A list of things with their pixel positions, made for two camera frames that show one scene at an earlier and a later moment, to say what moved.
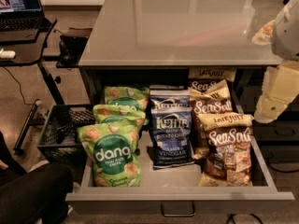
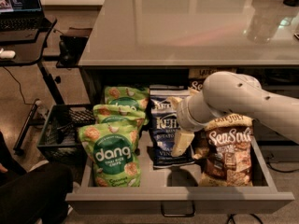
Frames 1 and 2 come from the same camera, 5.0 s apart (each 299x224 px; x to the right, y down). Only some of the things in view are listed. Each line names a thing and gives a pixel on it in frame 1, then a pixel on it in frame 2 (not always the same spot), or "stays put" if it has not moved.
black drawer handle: x=177 y=208 stays put
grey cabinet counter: x=179 y=26 stays put
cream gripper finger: x=268 y=108 → x=181 y=142
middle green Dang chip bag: x=107 y=114 stays put
